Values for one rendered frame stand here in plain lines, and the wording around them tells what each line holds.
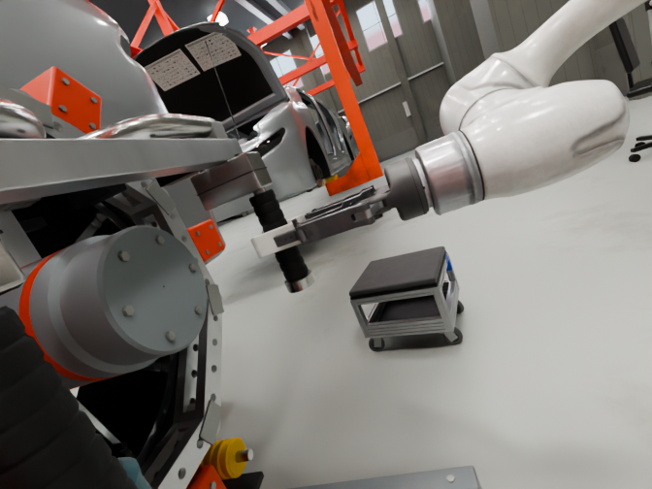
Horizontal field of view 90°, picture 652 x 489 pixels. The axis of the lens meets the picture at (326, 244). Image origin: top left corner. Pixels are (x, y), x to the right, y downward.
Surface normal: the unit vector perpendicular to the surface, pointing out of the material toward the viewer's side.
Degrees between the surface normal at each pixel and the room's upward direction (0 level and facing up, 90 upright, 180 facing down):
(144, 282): 90
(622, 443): 0
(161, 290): 90
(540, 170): 118
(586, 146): 107
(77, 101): 90
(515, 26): 90
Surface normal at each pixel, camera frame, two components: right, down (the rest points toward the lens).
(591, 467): -0.38, -0.90
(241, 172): -0.17, 0.31
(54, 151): 0.91, -0.32
